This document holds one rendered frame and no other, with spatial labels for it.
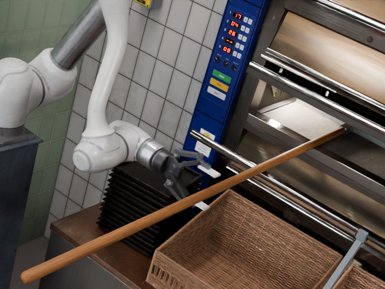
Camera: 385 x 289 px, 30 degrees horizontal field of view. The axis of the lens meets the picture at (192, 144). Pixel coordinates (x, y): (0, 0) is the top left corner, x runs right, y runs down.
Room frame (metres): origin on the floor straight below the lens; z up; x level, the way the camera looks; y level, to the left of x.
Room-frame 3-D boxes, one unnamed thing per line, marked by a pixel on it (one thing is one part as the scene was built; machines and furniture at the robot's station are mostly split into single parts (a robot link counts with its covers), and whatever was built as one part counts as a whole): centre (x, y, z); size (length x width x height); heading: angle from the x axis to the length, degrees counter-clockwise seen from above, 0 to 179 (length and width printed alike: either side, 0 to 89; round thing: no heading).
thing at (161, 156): (2.03, 0.05, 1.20); 0.09 x 0.07 x 0.08; 60
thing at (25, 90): (2.28, 0.67, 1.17); 0.18 x 0.16 x 0.22; 158
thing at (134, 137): (2.11, 0.21, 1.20); 0.16 x 0.13 x 0.11; 60
